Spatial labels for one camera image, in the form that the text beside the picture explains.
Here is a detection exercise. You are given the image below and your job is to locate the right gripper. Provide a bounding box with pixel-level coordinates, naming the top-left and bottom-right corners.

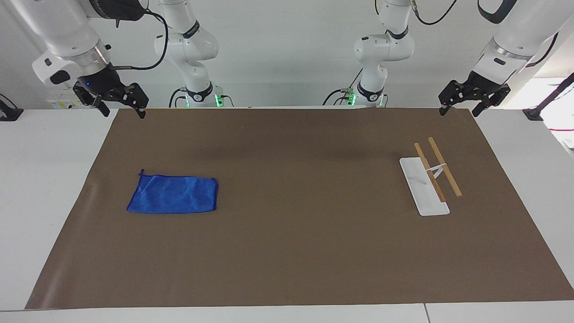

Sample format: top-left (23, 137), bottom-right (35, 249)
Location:
top-left (73, 64), bottom-right (150, 120)

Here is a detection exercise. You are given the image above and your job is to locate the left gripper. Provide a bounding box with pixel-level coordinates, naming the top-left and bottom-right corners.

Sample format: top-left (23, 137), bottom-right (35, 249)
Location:
top-left (438, 70), bottom-right (512, 118)

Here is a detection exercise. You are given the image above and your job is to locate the blue towel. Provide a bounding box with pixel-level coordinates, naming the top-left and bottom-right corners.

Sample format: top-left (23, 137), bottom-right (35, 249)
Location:
top-left (126, 169), bottom-right (219, 214)

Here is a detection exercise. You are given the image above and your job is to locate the black stand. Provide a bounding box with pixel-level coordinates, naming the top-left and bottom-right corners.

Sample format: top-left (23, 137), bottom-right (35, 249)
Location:
top-left (522, 72), bottom-right (574, 122)
top-left (0, 93), bottom-right (24, 122)

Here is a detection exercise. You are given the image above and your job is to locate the white rack with wooden bars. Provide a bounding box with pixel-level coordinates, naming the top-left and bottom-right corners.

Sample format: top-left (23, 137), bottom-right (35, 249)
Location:
top-left (399, 137), bottom-right (463, 217)

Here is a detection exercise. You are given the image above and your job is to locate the black cable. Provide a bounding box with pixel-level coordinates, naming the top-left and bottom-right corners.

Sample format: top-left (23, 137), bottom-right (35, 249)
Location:
top-left (108, 9), bottom-right (170, 71)
top-left (413, 0), bottom-right (459, 26)
top-left (526, 31), bottom-right (560, 68)
top-left (169, 87), bottom-right (188, 109)
top-left (322, 67), bottom-right (365, 107)

